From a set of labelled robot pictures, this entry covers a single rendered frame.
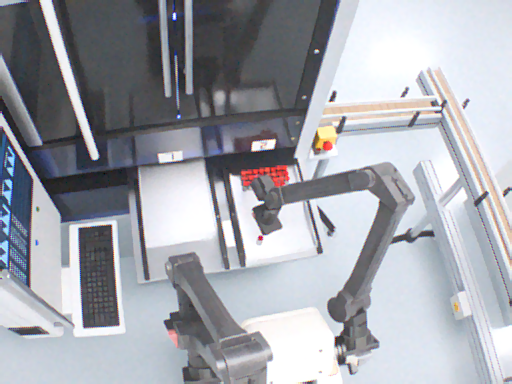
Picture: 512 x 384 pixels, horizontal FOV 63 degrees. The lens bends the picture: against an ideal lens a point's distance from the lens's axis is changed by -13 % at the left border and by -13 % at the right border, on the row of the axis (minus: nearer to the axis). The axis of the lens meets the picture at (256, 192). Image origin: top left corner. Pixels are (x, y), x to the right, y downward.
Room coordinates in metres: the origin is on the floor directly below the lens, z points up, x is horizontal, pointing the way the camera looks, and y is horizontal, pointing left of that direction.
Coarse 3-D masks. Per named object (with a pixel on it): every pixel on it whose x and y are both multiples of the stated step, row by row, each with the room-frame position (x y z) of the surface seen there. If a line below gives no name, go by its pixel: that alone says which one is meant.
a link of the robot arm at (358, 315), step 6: (360, 300) 0.38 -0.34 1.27; (354, 306) 0.36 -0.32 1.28; (360, 306) 0.37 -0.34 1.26; (354, 312) 0.35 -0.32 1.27; (360, 312) 0.35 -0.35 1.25; (366, 312) 0.35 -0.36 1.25; (354, 318) 0.33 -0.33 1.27; (360, 318) 0.33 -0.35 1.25; (366, 318) 0.34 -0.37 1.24; (348, 324) 0.32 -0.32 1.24; (354, 324) 0.31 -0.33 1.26; (360, 324) 0.32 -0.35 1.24
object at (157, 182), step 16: (192, 160) 0.93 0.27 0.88; (144, 176) 0.82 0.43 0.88; (160, 176) 0.83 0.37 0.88; (176, 176) 0.85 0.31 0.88; (192, 176) 0.86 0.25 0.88; (144, 192) 0.75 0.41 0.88; (160, 192) 0.77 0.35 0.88; (176, 192) 0.78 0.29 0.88; (192, 192) 0.80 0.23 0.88; (208, 192) 0.81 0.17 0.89; (144, 208) 0.69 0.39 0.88; (160, 208) 0.70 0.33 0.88; (176, 208) 0.72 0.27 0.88; (192, 208) 0.73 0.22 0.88; (208, 208) 0.74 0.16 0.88; (144, 224) 0.61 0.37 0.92; (160, 224) 0.64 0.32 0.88; (176, 224) 0.66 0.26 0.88; (192, 224) 0.67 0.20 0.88; (208, 224) 0.68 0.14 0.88; (160, 240) 0.58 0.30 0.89
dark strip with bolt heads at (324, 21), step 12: (324, 0) 1.01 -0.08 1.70; (336, 0) 1.02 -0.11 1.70; (324, 12) 1.01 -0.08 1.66; (324, 24) 1.02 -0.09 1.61; (312, 36) 1.01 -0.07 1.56; (324, 36) 1.02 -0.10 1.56; (312, 48) 1.01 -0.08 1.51; (312, 60) 1.02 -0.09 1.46; (312, 72) 1.02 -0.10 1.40; (300, 84) 1.01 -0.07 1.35; (312, 84) 1.02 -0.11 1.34; (300, 96) 1.01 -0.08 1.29; (300, 108) 1.02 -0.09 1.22
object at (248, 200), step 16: (240, 176) 0.90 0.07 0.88; (240, 192) 0.84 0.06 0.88; (240, 208) 0.77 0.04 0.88; (288, 208) 0.81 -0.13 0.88; (304, 208) 0.82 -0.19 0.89; (240, 224) 0.70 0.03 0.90; (256, 224) 0.72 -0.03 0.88; (288, 224) 0.75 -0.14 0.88; (304, 224) 0.76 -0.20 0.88; (256, 240) 0.66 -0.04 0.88; (272, 240) 0.67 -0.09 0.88; (288, 240) 0.68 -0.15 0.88; (304, 240) 0.70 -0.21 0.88; (256, 256) 0.59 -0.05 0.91
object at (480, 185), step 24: (432, 72) 1.64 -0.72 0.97; (456, 96) 1.52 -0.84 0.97; (456, 120) 1.37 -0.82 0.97; (456, 144) 1.27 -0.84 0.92; (456, 168) 1.19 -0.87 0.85; (480, 168) 1.17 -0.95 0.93; (480, 192) 1.04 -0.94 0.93; (504, 192) 1.05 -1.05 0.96; (480, 216) 0.95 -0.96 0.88; (504, 216) 0.95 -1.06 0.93; (504, 240) 0.83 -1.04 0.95; (504, 264) 0.73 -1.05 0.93; (504, 288) 0.65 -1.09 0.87
